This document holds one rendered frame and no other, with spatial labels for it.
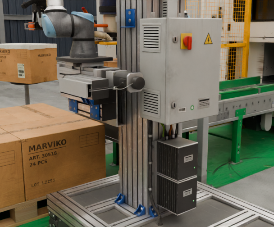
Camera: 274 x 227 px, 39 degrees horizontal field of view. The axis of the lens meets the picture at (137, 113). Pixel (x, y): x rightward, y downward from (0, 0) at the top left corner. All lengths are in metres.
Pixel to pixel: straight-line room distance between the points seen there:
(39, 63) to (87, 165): 1.85
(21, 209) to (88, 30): 1.18
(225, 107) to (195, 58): 1.54
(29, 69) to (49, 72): 0.27
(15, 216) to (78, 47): 1.13
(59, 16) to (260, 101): 2.23
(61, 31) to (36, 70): 2.22
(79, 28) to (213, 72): 0.71
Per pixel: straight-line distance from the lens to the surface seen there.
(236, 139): 3.51
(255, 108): 3.64
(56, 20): 2.01
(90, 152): 2.65
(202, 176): 2.96
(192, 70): 1.78
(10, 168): 2.43
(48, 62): 4.34
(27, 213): 2.57
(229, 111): 3.34
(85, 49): 2.03
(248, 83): 4.48
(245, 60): 4.69
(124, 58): 2.01
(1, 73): 4.51
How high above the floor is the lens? 1.19
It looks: 13 degrees down
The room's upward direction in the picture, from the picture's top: straight up
